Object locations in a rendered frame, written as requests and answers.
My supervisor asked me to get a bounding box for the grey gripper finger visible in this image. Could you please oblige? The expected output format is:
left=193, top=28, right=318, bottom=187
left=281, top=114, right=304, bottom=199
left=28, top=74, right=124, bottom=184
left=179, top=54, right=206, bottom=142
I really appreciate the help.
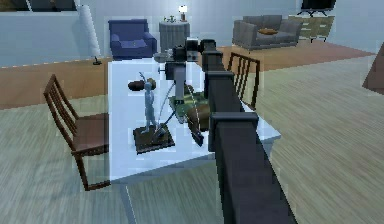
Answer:
left=187, top=85, right=205, bottom=147
left=153, top=82, right=177, bottom=139

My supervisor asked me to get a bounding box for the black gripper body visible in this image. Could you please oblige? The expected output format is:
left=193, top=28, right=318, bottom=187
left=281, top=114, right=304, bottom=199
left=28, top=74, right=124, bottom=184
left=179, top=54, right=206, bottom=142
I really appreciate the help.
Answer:
left=164, top=46, right=188, bottom=104

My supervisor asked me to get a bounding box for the blue figure statue dark base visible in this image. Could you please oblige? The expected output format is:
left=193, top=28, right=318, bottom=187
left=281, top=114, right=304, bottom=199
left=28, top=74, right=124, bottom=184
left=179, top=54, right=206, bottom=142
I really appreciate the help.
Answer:
left=132, top=71, right=176, bottom=156

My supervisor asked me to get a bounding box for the grey bowl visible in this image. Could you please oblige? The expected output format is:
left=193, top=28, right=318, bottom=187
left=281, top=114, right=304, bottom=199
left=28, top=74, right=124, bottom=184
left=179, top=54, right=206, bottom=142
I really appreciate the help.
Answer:
left=153, top=49, right=175, bottom=64

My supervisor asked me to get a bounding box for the brown round object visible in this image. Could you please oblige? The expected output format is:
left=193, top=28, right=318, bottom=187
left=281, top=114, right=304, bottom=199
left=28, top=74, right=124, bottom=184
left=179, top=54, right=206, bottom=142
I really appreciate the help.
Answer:
left=185, top=104, right=211, bottom=134

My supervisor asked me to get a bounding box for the green flat mat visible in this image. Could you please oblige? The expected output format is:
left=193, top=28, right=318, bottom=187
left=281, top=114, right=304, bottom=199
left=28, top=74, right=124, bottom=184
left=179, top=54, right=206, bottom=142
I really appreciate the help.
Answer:
left=167, top=84, right=211, bottom=125

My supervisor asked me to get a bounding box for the white table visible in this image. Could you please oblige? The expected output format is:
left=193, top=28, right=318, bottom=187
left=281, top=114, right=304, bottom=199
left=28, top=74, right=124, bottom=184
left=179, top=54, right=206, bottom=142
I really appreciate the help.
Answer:
left=107, top=57, right=282, bottom=224

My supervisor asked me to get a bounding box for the dark brown oblong object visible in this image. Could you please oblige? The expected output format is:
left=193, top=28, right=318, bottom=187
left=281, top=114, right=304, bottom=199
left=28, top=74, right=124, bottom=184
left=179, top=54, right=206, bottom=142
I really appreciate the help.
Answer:
left=127, top=77, right=158, bottom=92

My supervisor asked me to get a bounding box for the blue armchair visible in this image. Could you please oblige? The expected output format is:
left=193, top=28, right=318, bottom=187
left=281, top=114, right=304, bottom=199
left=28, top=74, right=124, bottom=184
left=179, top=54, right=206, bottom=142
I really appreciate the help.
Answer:
left=107, top=18, right=158, bottom=61

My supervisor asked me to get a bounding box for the small white table lamp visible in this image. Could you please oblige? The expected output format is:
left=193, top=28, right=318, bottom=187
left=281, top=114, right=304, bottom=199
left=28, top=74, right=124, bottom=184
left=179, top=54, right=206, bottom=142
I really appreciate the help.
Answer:
left=177, top=4, right=189, bottom=23

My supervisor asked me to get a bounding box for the brown wooden chair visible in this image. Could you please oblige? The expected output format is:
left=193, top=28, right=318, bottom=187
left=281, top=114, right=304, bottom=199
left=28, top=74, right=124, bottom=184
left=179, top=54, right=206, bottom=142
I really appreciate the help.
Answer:
left=227, top=51, right=262, bottom=111
left=43, top=73, right=112, bottom=192

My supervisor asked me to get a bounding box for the grey sofa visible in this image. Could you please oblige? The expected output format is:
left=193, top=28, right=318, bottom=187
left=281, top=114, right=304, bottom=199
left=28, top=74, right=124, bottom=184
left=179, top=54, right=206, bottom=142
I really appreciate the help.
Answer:
left=231, top=14, right=304, bottom=51

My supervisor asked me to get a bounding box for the white floor lamp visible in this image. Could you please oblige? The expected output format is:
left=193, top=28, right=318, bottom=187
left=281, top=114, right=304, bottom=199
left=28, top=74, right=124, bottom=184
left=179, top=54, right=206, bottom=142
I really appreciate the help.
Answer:
left=76, top=4, right=103, bottom=66

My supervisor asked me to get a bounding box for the orange cushion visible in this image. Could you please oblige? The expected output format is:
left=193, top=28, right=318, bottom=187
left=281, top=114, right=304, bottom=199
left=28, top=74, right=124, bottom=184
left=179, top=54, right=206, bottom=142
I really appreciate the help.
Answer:
left=257, top=28, right=279, bottom=36

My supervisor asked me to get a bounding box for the pale green sideboard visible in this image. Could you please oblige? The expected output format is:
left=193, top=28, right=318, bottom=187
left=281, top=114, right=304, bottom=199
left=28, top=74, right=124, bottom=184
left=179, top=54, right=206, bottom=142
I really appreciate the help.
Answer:
left=287, top=14, right=336, bottom=44

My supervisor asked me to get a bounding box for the dark window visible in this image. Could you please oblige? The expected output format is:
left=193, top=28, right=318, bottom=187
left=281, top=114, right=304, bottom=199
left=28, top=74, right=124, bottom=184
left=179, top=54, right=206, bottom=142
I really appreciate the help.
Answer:
left=0, top=0, right=78, bottom=13

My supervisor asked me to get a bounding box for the black television set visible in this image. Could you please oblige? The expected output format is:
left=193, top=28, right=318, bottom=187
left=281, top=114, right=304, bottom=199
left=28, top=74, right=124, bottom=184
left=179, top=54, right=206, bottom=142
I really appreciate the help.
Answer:
left=296, top=0, right=337, bottom=18

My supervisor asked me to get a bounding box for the brown furniture corner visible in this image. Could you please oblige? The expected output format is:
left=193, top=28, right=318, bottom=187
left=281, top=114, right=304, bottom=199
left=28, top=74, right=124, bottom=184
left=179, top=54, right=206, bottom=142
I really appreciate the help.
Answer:
left=362, top=42, right=384, bottom=96

